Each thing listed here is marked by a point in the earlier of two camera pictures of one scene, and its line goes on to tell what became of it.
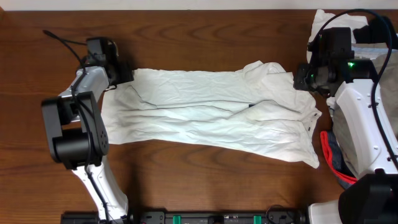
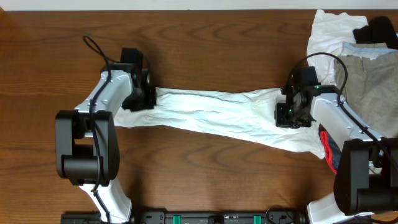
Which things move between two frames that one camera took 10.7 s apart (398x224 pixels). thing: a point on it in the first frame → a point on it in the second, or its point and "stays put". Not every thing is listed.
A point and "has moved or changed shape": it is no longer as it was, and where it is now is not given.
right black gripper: (302, 78) → (282, 115)
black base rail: (273, 216) stays put
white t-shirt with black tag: (255, 109) has moved or changed shape
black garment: (380, 30) stays put
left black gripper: (125, 73) → (149, 97)
